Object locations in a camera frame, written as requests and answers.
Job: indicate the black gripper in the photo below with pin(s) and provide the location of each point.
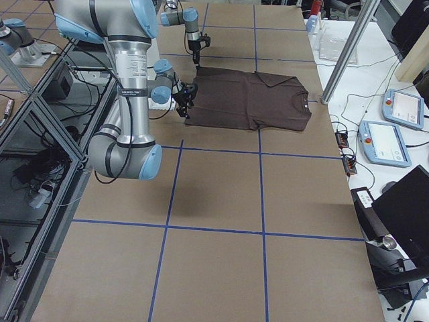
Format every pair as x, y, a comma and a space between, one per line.
181, 98
193, 46

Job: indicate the brown t-shirt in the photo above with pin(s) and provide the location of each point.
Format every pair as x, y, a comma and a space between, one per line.
248, 100

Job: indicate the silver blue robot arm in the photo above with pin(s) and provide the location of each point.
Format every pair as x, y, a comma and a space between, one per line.
175, 14
124, 147

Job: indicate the black power adapter box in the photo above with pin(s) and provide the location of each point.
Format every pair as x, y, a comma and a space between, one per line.
60, 86

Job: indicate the clear plastic bag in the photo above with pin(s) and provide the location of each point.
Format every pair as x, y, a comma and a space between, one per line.
330, 46

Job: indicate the far orange black connector box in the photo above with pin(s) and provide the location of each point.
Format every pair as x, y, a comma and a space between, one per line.
342, 139

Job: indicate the orange black connector box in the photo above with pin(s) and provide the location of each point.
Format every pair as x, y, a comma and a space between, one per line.
349, 164
342, 139

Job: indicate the near orange black connector box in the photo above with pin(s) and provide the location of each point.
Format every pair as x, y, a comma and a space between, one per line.
349, 164

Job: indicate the near teach pendant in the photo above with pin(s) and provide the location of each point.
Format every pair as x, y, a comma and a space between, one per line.
383, 144

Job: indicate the teach pendant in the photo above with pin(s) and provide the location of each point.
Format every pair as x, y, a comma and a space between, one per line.
404, 109
383, 144

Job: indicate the far teach pendant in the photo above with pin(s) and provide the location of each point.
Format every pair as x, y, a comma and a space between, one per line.
404, 109

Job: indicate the black monitor near corner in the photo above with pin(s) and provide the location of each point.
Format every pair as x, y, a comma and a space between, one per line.
403, 209

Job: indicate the black stand with silver cup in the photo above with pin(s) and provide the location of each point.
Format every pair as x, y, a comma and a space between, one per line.
388, 265

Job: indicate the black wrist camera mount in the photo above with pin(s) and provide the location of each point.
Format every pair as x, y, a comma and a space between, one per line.
204, 40

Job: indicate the white pedestal column base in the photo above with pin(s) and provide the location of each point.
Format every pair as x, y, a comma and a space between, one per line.
160, 75

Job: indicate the aluminium frame post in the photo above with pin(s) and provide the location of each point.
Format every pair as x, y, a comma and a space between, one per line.
359, 27

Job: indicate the aluminium table frame rail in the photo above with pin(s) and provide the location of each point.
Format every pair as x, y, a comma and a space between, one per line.
44, 147

